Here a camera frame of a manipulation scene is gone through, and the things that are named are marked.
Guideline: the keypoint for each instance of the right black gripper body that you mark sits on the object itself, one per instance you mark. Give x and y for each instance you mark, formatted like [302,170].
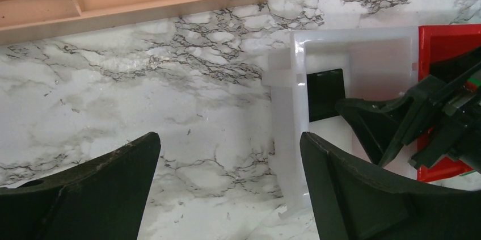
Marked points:
[456,133]

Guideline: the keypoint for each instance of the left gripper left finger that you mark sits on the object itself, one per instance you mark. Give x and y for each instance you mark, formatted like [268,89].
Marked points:
[103,198]

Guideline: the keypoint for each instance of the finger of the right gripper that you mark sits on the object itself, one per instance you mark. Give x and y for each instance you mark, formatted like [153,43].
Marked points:
[383,128]

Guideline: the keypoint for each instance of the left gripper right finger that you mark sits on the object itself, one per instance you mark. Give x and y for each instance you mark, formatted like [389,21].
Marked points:
[354,199]

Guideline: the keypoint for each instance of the red plastic bin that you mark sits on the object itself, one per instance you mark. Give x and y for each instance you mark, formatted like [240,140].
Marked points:
[438,45]

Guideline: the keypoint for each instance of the black credit card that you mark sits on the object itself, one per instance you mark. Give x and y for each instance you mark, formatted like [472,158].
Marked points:
[324,90]

